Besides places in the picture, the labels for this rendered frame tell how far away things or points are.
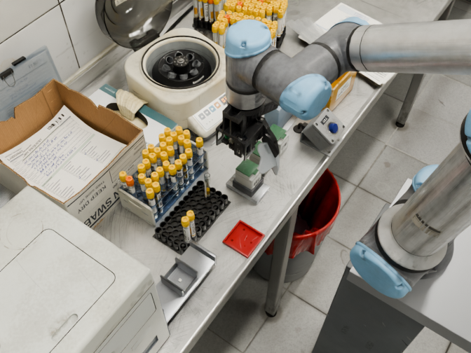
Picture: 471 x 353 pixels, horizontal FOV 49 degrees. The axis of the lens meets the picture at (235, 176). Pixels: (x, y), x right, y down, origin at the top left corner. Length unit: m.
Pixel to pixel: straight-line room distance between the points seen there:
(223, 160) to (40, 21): 0.53
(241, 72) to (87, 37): 0.67
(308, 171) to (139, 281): 0.61
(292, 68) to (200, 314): 0.53
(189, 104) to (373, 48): 0.56
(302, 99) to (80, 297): 0.44
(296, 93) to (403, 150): 1.77
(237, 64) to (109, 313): 0.44
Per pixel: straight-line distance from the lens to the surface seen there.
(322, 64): 0.86
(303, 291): 2.08
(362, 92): 1.48
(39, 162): 1.28
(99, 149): 1.26
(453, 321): 1.12
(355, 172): 2.41
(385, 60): 0.84
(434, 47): 0.79
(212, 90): 1.31
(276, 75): 0.84
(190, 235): 1.11
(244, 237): 1.16
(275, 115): 1.28
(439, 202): 0.74
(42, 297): 0.82
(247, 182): 1.17
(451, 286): 1.15
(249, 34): 0.86
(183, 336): 1.07
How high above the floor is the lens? 1.89
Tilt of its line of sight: 54 degrees down
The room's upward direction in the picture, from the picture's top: 1 degrees clockwise
